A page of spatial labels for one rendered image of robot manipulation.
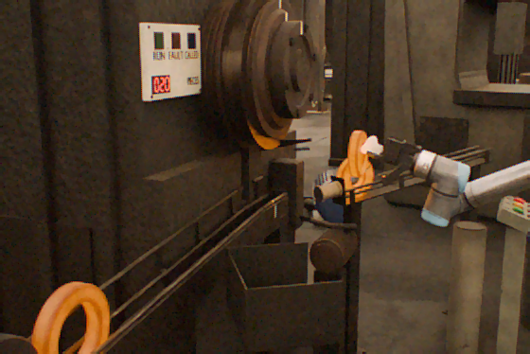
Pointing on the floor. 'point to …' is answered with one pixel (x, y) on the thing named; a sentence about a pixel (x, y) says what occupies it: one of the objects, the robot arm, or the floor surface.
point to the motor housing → (332, 270)
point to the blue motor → (328, 211)
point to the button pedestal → (510, 279)
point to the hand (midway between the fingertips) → (358, 148)
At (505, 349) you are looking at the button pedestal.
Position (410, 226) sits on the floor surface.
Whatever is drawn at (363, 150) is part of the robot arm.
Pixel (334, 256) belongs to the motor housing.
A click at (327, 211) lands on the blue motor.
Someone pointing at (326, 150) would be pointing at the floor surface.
